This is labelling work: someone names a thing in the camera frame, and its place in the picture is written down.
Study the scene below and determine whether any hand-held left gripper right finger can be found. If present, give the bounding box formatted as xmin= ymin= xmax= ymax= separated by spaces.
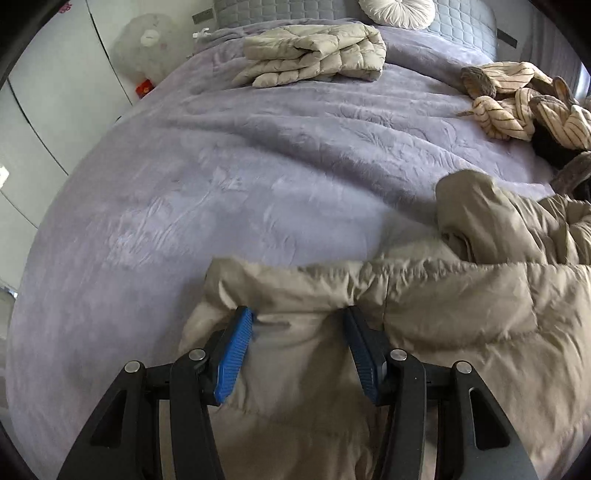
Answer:
xmin=342 ymin=305 xmax=539 ymax=480

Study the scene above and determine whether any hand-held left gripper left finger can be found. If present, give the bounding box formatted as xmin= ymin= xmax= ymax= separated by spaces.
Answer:
xmin=58 ymin=306 xmax=254 ymax=480

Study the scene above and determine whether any large beige puffer jacket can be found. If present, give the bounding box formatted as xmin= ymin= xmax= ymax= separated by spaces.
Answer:
xmin=178 ymin=168 xmax=591 ymax=480

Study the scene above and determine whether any purple embossed blanket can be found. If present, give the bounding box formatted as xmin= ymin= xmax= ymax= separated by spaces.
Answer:
xmin=4 ymin=18 xmax=557 ymax=467

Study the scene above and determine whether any cream striped garment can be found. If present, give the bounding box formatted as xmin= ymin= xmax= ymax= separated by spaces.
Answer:
xmin=455 ymin=61 xmax=591 ymax=197

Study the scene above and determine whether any black garment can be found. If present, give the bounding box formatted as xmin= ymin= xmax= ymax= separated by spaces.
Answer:
xmin=530 ymin=127 xmax=583 ymax=171

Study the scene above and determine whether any white wardrobe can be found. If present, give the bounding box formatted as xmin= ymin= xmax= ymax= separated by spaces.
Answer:
xmin=0 ymin=0 xmax=134 ymax=296

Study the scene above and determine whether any folded pale quilted jacket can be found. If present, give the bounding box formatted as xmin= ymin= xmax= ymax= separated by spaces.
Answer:
xmin=232 ymin=24 xmax=387 ymax=88

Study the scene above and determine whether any plastic covered fan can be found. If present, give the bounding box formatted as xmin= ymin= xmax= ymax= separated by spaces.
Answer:
xmin=113 ymin=13 xmax=183 ymax=86

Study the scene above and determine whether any round white cushion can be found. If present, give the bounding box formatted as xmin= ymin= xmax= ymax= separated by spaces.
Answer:
xmin=358 ymin=0 xmax=437 ymax=26

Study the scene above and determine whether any grey quilted headboard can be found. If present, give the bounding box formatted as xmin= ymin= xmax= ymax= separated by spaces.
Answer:
xmin=215 ymin=0 xmax=499 ymax=54

